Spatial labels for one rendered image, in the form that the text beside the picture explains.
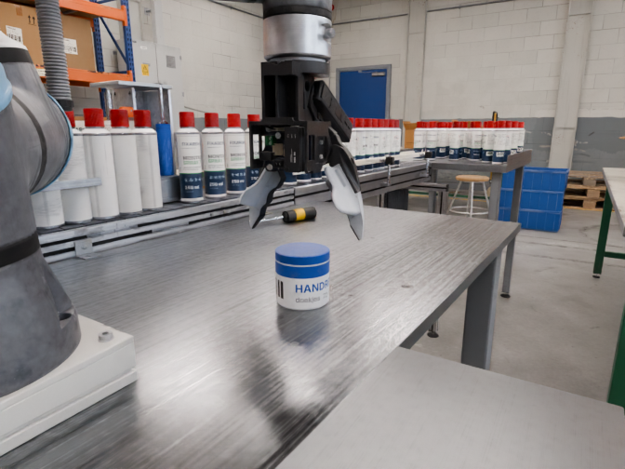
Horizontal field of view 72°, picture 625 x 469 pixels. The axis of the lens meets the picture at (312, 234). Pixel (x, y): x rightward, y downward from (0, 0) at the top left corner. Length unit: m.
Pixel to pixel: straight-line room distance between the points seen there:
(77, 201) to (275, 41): 0.53
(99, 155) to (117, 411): 0.59
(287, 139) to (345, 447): 0.30
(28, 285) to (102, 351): 0.08
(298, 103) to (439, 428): 0.33
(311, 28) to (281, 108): 0.09
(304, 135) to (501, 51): 7.61
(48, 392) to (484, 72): 7.86
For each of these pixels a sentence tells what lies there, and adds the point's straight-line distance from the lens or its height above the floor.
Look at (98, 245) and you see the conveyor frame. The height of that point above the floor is 0.84.
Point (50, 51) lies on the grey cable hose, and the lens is 0.79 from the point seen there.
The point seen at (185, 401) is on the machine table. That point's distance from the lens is 0.40.
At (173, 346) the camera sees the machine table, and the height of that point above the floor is 0.83.
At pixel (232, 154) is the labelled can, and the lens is 1.13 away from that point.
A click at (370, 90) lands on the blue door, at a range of 8.57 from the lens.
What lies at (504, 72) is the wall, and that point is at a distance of 7.97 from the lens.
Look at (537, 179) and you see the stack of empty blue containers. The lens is 5.06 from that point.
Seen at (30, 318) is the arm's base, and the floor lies 0.91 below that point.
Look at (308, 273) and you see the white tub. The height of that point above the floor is 0.88.
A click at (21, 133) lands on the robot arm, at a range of 0.41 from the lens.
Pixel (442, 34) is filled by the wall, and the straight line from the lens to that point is 8.29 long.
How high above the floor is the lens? 1.05
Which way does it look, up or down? 14 degrees down
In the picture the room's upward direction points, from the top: straight up
